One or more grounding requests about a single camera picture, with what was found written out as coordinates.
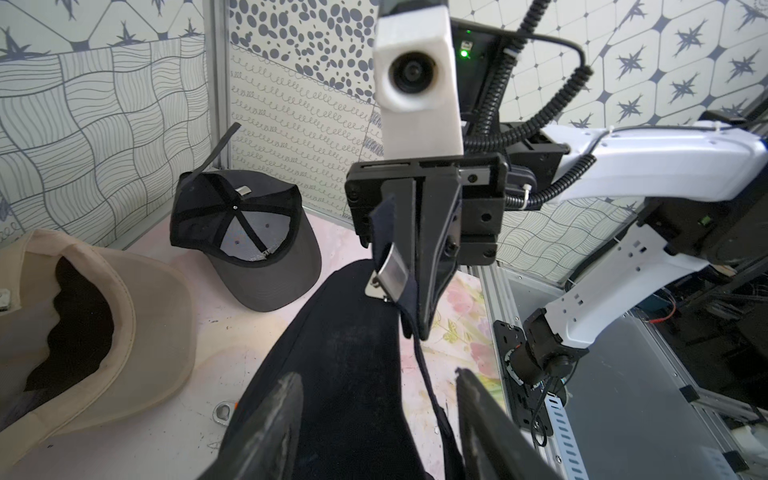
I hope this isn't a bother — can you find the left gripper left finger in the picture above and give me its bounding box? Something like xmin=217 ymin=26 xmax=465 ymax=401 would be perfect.
xmin=200 ymin=372 xmax=303 ymax=480

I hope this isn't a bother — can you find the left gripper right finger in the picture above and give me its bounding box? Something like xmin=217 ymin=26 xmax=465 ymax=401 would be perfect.
xmin=456 ymin=368 xmax=559 ymax=480

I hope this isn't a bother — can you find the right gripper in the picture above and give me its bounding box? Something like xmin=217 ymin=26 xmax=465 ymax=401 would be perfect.
xmin=345 ymin=153 xmax=507 ymax=340

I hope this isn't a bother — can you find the black cap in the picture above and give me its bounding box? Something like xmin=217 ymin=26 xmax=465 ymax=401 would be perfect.
xmin=218 ymin=202 xmax=428 ymax=479

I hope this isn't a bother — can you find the dark grey baseball cap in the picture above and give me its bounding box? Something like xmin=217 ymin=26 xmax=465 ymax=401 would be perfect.
xmin=170 ymin=123 xmax=322 ymax=312

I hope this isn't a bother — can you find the beige baseball cap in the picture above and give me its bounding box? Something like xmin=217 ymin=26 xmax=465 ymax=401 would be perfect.
xmin=1 ymin=229 xmax=196 ymax=469

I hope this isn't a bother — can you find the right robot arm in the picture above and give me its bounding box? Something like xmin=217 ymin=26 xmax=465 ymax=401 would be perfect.
xmin=345 ymin=1 xmax=767 ymax=386

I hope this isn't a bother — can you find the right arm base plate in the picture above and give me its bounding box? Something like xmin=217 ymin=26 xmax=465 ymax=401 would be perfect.
xmin=492 ymin=315 xmax=577 ymax=446

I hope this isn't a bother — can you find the orange handled adjustable wrench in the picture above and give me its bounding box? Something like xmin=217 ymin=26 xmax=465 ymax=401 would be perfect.
xmin=212 ymin=401 xmax=238 ymax=427

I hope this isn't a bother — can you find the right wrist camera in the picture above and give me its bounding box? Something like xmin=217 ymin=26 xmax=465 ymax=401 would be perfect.
xmin=373 ymin=1 xmax=464 ymax=159

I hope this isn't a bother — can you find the aluminium front rail frame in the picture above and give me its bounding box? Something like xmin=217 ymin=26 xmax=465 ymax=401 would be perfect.
xmin=473 ymin=263 xmax=768 ymax=480

